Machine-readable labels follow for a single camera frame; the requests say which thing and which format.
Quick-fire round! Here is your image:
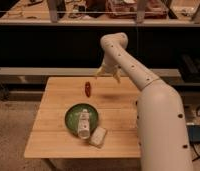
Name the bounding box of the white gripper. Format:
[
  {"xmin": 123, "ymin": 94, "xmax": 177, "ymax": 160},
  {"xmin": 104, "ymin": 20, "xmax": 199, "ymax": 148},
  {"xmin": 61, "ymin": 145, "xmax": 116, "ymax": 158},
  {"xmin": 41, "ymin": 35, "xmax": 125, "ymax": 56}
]
[{"xmin": 94, "ymin": 61, "xmax": 121, "ymax": 84}]

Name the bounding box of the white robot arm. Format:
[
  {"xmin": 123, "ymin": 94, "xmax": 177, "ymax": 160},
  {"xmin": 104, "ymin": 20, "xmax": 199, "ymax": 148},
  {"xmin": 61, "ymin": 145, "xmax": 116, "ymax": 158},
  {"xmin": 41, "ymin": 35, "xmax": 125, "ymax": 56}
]
[{"xmin": 97, "ymin": 32, "xmax": 194, "ymax": 171}]

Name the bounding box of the red chili pepper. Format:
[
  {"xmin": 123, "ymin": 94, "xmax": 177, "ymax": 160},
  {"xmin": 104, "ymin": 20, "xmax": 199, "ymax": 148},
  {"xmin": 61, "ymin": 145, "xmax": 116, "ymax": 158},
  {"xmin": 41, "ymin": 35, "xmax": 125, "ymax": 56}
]
[{"xmin": 85, "ymin": 82, "xmax": 91, "ymax": 97}]

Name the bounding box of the wooden table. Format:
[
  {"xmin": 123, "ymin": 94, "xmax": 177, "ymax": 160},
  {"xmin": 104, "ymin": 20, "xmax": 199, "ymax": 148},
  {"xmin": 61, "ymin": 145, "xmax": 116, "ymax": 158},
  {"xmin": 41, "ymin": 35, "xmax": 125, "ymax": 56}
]
[{"xmin": 24, "ymin": 77, "xmax": 140, "ymax": 158}]

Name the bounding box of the green plate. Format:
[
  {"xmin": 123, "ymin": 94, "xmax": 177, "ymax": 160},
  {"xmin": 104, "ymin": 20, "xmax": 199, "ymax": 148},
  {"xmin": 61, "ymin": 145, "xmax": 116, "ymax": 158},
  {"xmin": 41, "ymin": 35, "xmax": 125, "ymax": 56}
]
[{"xmin": 65, "ymin": 103, "xmax": 99, "ymax": 136}]

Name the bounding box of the background workbench shelf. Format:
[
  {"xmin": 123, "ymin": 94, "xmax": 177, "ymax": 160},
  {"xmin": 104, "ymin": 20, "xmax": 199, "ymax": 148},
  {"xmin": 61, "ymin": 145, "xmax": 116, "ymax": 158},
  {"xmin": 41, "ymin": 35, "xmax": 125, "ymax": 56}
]
[{"xmin": 0, "ymin": 0, "xmax": 200, "ymax": 27}]

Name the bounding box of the white plastic bottle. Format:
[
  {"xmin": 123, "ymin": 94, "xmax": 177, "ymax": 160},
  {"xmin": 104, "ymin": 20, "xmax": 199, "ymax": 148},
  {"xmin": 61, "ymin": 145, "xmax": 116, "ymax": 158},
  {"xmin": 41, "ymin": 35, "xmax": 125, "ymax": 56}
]
[{"xmin": 77, "ymin": 109, "xmax": 90, "ymax": 139}]

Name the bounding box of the beige sponge block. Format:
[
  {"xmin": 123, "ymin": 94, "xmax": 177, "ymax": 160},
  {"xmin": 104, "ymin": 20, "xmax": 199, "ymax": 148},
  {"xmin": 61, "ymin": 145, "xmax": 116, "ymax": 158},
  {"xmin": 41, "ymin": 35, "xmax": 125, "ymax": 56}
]
[{"xmin": 89, "ymin": 127, "xmax": 107, "ymax": 147}]

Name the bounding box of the blue black foot pedal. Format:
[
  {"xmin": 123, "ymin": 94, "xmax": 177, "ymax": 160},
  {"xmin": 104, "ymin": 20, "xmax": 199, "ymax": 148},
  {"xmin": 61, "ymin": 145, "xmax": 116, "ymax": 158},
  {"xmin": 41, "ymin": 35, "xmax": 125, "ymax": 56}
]
[{"xmin": 187, "ymin": 125, "xmax": 200, "ymax": 144}]

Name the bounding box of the black cable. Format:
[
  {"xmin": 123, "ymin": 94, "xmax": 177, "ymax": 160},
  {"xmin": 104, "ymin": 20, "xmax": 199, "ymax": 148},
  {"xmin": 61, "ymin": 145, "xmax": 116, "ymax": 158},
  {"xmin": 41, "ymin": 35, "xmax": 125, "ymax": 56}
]
[{"xmin": 191, "ymin": 104, "xmax": 200, "ymax": 164}]

